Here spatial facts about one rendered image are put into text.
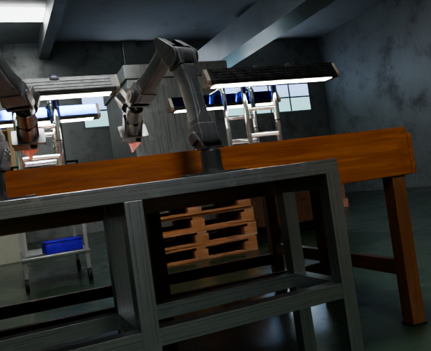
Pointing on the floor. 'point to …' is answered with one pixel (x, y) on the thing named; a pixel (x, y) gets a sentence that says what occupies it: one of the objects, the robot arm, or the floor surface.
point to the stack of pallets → (186, 232)
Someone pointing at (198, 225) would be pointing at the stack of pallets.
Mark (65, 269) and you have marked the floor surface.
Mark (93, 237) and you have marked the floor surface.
